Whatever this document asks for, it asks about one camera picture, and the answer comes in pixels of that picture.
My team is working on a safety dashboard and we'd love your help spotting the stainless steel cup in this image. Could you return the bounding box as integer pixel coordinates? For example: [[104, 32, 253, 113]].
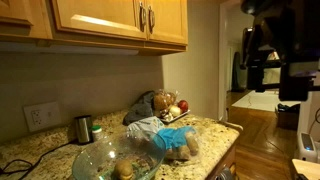
[[73, 114, 95, 145]]

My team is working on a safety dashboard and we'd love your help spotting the green lid spice jar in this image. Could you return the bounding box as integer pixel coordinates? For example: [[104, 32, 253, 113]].
[[91, 124, 104, 143]]

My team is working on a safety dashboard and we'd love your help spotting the red apple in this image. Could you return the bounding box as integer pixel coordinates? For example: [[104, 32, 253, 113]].
[[177, 99, 190, 114]]

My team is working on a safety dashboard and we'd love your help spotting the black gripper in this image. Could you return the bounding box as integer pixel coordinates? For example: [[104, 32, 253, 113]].
[[279, 70, 318, 102]]

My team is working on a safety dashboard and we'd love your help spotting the wooden upper cabinet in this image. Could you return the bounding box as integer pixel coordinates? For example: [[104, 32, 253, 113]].
[[0, 0, 189, 56]]

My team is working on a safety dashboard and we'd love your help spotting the large brown potato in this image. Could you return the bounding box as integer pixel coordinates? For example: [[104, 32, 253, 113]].
[[184, 130, 200, 157]]

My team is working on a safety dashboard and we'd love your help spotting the dark gray cloth towel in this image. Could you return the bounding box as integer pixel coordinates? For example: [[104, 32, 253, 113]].
[[122, 90, 156, 127]]

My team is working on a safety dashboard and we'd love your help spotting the clear bag of onions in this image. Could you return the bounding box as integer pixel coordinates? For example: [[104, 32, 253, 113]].
[[153, 89, 180, 113]]

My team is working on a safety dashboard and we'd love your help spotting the blue white potato bag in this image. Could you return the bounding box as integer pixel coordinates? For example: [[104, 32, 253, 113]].
[[126, 115, 201, 162]]

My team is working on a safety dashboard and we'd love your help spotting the metal cabinet handle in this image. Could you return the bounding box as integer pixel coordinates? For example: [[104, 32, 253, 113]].
[[138, 1, 148, 33], [147, 4, 157, 35]]

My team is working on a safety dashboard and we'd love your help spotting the gray striped hanging towel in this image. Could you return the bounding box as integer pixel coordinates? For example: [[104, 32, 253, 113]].
[[216, 166, 235, 180]]

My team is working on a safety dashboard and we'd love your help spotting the clear glass bowl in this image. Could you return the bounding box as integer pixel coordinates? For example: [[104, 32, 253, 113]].
[[71, 130, 168, 180]]

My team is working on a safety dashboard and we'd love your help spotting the small brown potato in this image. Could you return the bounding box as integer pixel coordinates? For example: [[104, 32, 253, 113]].
[[112, 159, 135, 180]]

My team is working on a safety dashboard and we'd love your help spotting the brown potato in bag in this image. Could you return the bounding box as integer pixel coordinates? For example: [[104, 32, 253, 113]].
[[165, 145, 192, 161]]

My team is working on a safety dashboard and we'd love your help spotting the black power cable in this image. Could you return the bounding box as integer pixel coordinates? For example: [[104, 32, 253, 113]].
[[0, 139, 80, 178]]

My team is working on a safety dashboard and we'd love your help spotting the white appliance with blue light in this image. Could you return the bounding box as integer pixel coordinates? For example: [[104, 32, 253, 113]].
[[297, 132, 318, 164]]

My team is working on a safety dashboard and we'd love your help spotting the white wall outlet plate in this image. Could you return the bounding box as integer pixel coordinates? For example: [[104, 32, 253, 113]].
[[23, 101, 63, 133]]

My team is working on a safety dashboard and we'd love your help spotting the light wooden board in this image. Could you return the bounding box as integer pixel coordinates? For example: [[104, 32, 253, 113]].
[[291, 158, 320, 180]]

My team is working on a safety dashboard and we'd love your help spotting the dark storage box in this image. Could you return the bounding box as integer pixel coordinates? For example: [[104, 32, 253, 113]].
[[274, 103, 301, 131]]

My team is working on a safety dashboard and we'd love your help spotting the produce tray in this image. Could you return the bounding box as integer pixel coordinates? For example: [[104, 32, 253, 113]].
[[159, 109, 191, 125]]

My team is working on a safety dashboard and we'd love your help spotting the white floor rug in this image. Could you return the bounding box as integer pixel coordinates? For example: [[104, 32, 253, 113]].
[[231, 89, 302, 113]]

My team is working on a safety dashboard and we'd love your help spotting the pale yellow onion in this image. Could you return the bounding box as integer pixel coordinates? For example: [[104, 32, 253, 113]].
[[169, 105, 183, 118]]

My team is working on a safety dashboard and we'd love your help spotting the black camera stand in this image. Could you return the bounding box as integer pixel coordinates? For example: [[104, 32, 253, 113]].
[[247, 18, 282, 93]]

